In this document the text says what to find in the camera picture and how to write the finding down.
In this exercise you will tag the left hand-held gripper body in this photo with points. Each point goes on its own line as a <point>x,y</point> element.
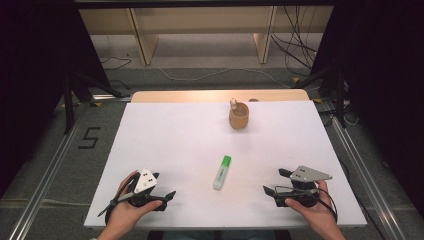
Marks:
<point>145,181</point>

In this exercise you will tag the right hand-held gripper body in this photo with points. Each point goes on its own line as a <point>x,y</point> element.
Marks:
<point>306,175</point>

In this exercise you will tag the green highlighter pen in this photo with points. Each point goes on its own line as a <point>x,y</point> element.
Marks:
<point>222,173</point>

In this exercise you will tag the wooden pen holder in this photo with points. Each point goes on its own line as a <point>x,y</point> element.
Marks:
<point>238,118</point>

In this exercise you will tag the person's left hand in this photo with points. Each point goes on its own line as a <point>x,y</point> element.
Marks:
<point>125,215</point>

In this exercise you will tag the person's right hand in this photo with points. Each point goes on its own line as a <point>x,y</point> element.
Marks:
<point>316,213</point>

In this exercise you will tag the white table board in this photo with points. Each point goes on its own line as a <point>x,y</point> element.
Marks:
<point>186,140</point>

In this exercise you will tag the black metal stand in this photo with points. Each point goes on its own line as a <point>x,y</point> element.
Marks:
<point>71,96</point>
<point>338,90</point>

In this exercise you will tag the light wooden table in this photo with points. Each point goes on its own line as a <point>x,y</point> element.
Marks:
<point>200,96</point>

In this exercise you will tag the dark curtain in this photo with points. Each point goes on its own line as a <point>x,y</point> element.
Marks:
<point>36,66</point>
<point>383,83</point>

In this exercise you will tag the light wooden shelf unit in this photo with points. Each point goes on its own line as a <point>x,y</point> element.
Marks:
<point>206,20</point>

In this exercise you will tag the aluminium floor rail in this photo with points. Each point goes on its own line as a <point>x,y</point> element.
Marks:
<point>366,180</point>
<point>46,186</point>

